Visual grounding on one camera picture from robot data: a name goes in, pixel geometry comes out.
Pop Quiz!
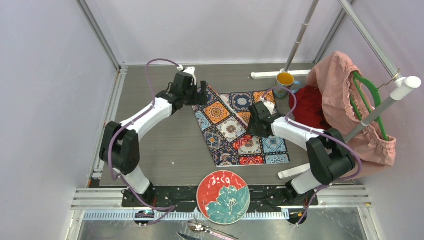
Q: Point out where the pink fabric garment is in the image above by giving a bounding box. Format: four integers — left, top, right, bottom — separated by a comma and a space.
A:
305, 51, 397, 178

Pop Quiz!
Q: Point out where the metal knife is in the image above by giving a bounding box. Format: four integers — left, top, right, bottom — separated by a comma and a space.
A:
176, 232, 201, 240

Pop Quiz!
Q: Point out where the red plate with teal flower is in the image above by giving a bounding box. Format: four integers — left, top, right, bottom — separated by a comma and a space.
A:
196, 170, 251, 225

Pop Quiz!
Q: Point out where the red cloth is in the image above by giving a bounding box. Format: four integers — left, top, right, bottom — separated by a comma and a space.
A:
292, 85, 331, 130

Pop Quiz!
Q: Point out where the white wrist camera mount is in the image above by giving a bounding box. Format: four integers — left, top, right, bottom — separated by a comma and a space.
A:
261, 97, 278, 115
176, 65, 197, 86

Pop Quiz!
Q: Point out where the green clothes hanger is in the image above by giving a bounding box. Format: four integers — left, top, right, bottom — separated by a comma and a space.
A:
349, 70, 388, 143

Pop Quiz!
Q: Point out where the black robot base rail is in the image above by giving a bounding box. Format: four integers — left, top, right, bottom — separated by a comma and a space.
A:
141, 185, 314, 213

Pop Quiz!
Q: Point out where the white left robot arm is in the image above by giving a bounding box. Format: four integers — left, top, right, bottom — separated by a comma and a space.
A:
99, 66, 208, 207

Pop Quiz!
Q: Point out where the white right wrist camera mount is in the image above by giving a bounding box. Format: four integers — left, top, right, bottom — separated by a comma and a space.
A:
261, 97, 278, 115

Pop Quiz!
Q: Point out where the metal spoon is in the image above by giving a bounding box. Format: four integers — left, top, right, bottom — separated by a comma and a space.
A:
187, 220, 239, 240

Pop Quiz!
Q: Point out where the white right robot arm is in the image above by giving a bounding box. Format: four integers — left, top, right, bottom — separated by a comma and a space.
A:
247, 101, 361, 205

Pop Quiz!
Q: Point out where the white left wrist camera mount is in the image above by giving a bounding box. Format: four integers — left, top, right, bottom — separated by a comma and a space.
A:
176, 65, 197, 86

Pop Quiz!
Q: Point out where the blue mug with yellow inside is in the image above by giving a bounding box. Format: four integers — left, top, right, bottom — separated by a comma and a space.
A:
273, 72, 302, 99

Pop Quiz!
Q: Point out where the white and grey clothes rack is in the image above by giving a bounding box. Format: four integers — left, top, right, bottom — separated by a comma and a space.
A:
250, 0, 423, 181

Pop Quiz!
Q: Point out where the colourful patterned placemat cloth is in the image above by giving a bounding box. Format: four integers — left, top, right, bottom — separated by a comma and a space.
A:
193, 86, 290, 168

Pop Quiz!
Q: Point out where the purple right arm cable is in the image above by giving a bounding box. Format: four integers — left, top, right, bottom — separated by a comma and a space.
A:
261, 86, 363, 226

